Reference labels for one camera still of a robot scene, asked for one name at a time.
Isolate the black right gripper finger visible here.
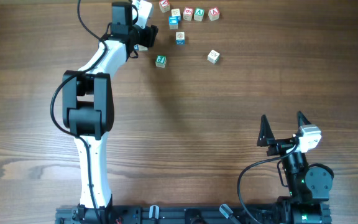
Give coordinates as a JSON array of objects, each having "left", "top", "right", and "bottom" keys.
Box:
[
  {"left": 257, "top": 114, "right": 275, "bottom": 146},
  {"left": 297, "top": 111, "right": 311, "bottom": 127}
]

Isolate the green-sided picture block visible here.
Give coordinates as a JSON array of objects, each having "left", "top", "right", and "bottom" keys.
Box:
[{"left": 207, "top": 50, "right": 220, "bottom": 64}]

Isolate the red V block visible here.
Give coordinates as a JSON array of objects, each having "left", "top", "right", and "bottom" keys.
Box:
[{"left": 208, "top": 7, "right": 220, "bottom": 21}]

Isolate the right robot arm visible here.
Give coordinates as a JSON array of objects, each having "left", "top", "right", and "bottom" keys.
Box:
[{"left": 257, "top": 111, "right": 334, "bottom": 224}]

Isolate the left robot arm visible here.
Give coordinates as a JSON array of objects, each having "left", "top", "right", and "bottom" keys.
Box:
[{"left": 62, "top": 1, "right": 158, "bottom": 211}]

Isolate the green-sided Z block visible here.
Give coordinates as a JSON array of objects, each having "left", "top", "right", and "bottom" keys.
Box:
[{"left": 137, "top": 45, "right": 148, "bottom": 51}]

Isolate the green J letter block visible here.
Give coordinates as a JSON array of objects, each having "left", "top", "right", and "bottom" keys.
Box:
[{"left": 155, "top": 55, "right": 167, "bottom": 68}]

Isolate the blue-topped block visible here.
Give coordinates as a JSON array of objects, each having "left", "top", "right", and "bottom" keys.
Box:
[{"left": 168, "top": 16, "right": 178, "bottom": 30}]

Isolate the blue D letter block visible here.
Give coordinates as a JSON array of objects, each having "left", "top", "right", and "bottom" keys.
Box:
[{"left": 175, "top": 32, "right": 185, "bottom": 45}]

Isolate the red A top block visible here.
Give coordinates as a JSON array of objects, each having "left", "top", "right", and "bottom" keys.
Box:
[{"left": 158, "top": 0, "right": 170, "bottom": 13}]

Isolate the blue-sided picture block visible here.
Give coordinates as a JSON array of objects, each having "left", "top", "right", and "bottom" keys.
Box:
[{"left": 171, "top": 9, "right": 181, "bottom": 22}]

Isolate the red 6 block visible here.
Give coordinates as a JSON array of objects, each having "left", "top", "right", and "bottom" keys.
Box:
[{"left": 183, "top": 7, "right": 194, "bottom": 21}]

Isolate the green V block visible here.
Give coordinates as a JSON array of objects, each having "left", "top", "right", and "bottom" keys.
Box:
[{"left": 193, "top": 7, "right": 204, "bottom": 22}]

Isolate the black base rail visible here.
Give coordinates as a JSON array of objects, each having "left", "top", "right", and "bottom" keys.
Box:
[{"left": 54, "top": 203, "right": 333, "bottom": 224}]

